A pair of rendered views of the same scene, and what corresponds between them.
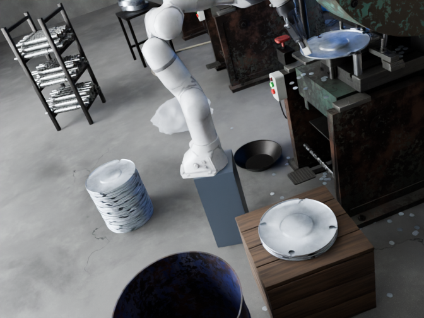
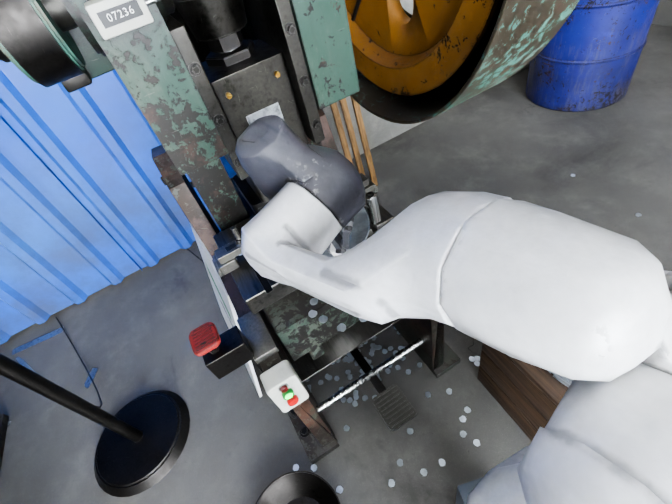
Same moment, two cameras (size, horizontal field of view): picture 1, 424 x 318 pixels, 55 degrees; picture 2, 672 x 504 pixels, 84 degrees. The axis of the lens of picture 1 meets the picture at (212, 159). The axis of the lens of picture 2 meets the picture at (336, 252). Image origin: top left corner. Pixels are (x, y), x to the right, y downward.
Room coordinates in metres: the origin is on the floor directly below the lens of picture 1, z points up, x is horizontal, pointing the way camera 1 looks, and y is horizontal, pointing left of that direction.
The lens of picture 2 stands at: (1.74, 0.04, 1.40)
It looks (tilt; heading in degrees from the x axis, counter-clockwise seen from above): 46 degrees down; 259
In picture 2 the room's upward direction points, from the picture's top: 17 degrees counter-clockwise
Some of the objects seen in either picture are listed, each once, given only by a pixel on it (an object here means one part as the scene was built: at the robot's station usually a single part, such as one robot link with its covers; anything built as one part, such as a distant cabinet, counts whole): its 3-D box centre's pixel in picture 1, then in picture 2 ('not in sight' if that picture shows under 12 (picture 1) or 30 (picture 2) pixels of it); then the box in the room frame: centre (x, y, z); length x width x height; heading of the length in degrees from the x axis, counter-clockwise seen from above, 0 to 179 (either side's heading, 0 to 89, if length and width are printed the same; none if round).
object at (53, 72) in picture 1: (58, 69); not in sight; (3.58, 1.04, 0.47); 0.46 x 0.43 x 0.95; 76
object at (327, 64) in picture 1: (325, 61); not in sight; (1.64, -0.61, 0.72); 0.25 x 0.14 x 0.14; 96
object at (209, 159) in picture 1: (200, 153); not in sight; (1.54, 0.04, 0.52); 0.22 x 0.19 x 0.14; 80
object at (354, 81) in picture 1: (361, 57); (301, 233); (1.66, -0.78, 0.68); 0.45 x 0.30 x 0.06; 6
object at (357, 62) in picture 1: (357, 62); (372, 207); (1.47, -0.67, 0.75); 0.03 x 0.03 x 0.10; 6
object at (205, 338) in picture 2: (283, 44); (210, 345); (1.96, -0.52, 0.72); 0.07 x 0.06 x 0.08; 96
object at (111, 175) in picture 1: (110, 175); not in sight; (1.93, 0.56, 0.31); 0.29 x 0.29 x 0.01
